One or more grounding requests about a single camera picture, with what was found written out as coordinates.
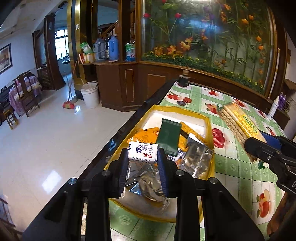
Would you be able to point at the white spray bottle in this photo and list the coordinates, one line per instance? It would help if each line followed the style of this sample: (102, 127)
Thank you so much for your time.
(273, 108)

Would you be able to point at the dark green snack pouch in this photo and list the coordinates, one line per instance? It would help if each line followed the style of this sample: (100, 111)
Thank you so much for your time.
(168, 137)

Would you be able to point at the cracker pack green end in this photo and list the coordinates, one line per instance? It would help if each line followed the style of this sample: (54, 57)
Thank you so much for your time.
(239, 122)

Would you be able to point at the wooden cabinet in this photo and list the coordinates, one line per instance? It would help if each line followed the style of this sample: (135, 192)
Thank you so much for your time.
(124, 86)

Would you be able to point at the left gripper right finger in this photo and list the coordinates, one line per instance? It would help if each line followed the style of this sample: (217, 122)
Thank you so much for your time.
(167, 173)

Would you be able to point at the green white bag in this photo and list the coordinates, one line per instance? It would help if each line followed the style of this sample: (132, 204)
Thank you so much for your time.
(86, 48)

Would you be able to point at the person's right hand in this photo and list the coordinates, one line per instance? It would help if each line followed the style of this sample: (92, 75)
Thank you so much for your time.
(284, 208)

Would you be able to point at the silver foil snack bag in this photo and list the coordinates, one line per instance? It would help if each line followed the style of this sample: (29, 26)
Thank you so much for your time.
(197, 159)

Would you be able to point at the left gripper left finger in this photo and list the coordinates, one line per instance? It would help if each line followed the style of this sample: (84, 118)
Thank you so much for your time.
(119, 170)

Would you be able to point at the flower aquarium display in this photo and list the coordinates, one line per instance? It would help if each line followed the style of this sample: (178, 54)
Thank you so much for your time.
(232, 39)

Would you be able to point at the grey thermos jug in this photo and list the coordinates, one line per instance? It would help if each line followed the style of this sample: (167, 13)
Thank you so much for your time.
(99, 49)

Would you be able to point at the blue white patterned candy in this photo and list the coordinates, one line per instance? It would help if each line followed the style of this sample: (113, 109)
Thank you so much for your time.
(175, 158)

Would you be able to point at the yellow white foam tray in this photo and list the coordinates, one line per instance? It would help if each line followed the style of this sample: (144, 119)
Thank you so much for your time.
(153, 118)

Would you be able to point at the white plastic bucket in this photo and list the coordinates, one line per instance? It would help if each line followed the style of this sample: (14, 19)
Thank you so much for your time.
(90, 94)

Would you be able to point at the dark ink bottle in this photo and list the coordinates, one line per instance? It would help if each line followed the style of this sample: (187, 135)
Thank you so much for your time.
(183, 79)

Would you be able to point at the orange text snack pack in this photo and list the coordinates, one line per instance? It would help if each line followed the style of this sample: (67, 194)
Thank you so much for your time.
(148, 136)

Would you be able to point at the red broom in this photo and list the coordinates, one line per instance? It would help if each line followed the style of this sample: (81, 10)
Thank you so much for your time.
(71, 100)

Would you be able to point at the white blue milk candy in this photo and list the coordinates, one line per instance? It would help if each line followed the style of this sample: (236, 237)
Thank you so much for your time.
(142, 152)

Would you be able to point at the wooden chair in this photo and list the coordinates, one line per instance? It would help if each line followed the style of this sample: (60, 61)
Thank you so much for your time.
(25, 85)

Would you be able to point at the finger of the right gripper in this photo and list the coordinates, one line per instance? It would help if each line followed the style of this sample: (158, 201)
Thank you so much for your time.
(269, 136)
(262, 150)

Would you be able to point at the clear plastic snack bag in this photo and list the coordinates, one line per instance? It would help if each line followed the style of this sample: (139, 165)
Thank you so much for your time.
(143, 192)

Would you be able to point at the blue thermos jug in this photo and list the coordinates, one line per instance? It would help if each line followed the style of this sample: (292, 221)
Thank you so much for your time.
(113, 48)

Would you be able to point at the purple bottles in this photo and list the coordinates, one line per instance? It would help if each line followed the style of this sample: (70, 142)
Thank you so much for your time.
(281, 101)

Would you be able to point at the framed wall painting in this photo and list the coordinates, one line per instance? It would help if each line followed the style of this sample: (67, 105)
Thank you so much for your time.
(5, 58)

